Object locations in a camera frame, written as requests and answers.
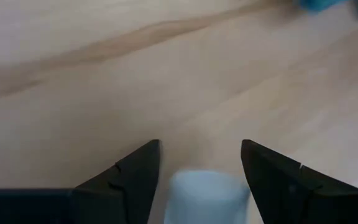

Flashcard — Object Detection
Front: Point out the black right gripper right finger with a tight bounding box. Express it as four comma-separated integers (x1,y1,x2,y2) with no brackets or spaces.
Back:
241,139,358,224

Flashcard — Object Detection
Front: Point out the blue crumpled glove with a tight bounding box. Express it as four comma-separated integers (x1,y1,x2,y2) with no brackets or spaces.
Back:
296,0,358,18

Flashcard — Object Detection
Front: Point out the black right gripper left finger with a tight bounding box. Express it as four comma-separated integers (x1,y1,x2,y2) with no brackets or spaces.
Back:
0,139,161,224

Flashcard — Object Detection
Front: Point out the white cylindrical cup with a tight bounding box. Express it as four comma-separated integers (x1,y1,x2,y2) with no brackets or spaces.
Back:
163,169,251,224

